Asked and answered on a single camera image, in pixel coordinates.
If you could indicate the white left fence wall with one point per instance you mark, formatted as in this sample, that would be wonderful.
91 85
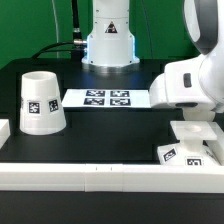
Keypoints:
4 131

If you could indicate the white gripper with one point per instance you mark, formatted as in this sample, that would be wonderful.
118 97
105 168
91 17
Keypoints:
179 87

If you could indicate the white lamp shade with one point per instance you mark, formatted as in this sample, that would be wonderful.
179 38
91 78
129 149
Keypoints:
41 111

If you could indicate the white front fence wall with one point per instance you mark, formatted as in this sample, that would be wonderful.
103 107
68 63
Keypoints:
111 177

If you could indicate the white lamp base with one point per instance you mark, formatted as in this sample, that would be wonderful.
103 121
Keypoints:
194 147

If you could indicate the white marker sheet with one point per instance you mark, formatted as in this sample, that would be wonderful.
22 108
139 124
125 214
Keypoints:
101 98

